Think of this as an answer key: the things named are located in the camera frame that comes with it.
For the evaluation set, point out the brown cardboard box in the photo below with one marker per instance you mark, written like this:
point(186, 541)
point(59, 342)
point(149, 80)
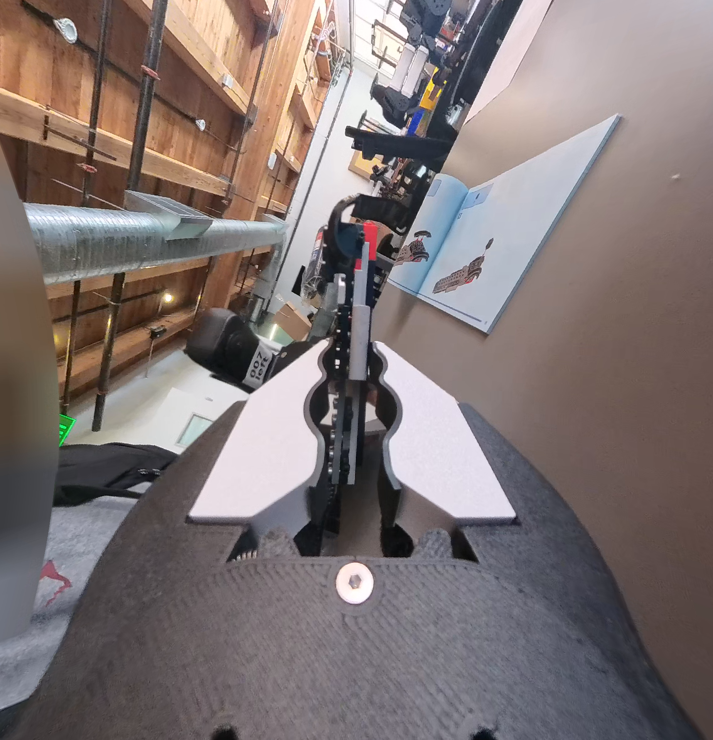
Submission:
point(292, 321)

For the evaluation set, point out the black office chair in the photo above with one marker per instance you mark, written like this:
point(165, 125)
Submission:
point(397, 144)

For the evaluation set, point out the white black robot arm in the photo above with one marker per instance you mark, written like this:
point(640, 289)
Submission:
point(408, 69)

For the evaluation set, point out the plastic wrapped packs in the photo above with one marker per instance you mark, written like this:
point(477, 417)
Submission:
point(313, 271)

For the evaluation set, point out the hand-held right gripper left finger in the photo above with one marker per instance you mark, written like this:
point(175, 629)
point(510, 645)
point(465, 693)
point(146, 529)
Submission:
point(258, 462)

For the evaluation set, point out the light blue instruction booklet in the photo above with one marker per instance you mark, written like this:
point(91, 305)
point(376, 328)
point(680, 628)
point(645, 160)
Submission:
point(506, 231)

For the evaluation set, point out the person's grey shirt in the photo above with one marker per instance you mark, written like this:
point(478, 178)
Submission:
point(44, 578)

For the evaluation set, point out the black grey toy brick assembly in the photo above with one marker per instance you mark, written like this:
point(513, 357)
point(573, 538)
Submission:
point(350, 300)

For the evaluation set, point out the silver ventilation duct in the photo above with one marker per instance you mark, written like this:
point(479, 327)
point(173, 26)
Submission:
point(130, 240)

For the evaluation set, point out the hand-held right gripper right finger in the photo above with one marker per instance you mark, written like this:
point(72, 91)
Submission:
point(443, 462)

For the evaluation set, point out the long grey studded brick plate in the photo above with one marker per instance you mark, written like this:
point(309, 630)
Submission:
point(340, 451)

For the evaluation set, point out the person's black jacket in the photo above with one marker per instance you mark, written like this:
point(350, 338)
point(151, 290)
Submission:
point(107, 468)

